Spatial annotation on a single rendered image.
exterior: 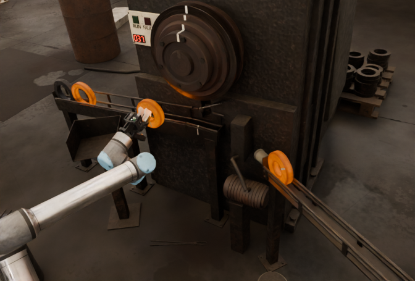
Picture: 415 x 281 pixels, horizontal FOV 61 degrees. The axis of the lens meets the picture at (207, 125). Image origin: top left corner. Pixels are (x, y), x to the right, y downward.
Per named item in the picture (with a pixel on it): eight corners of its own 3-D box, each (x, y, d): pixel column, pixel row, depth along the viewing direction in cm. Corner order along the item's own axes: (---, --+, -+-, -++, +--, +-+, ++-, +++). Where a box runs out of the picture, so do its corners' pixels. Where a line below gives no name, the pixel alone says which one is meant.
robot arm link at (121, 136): (130, 152, 167) (115, 147, 171) (136, 144, 169) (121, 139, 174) (123, 141, 160) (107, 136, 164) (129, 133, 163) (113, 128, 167)
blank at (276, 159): (280, 183, 166) (274, 185, 165) (270, 151, 167) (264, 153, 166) (297, 183, 151) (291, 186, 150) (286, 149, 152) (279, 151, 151)
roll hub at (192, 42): (165, 81, 176) (157, 26, 160) (215, 92, 164) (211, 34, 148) (159, 86, 172) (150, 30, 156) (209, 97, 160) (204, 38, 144)
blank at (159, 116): (137, 96, 182) (133, 99, 180) (161, 100, 174) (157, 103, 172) (144, 122, 190) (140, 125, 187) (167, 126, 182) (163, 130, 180)
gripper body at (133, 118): (142, 113, 169) (127, 132, 162) (147, 125, 175) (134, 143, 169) (129, 110, 172) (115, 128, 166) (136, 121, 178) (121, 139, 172)
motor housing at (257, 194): (234, 233, 216) (232, 167, 186) (268, 247, 207) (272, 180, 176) (225, 249, 207) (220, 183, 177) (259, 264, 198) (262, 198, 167)
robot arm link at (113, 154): (109, 173, 164) (92, 160, 162) (125, 153, 171) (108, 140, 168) (115, 170, 157) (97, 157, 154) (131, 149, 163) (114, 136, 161)
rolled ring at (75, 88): (93, 113, 234) (97, 110, 236) (92, 91, 222) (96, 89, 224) (72, 101, 239) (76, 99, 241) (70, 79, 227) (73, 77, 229)
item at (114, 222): (103, 207, 241) (73, 120, 199) (142, 202, 242) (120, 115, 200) (99, 231, 224) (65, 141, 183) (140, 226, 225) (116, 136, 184)
